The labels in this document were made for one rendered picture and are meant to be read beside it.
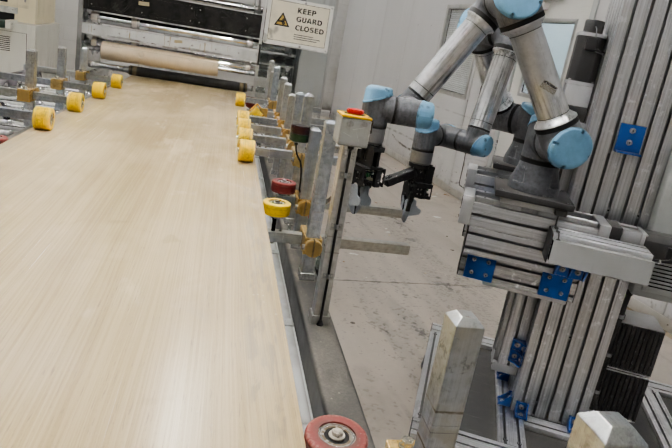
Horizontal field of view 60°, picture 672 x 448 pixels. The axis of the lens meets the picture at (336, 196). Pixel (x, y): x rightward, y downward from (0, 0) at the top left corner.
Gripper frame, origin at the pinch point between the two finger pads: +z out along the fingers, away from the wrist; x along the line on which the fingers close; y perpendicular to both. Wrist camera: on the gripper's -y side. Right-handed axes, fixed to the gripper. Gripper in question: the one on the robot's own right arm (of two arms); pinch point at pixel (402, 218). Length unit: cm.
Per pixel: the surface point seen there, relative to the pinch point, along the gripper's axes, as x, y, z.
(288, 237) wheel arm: -26.5, -41.9, 1.7
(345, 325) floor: 78, 9, 83
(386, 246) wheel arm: -26.5, -12.4, 1.4
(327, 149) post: -31, -36, -26
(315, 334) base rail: -62, -37, 13
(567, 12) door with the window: 278, 201, -108
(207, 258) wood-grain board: -70, -64, -7
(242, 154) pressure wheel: 21, -56, -11
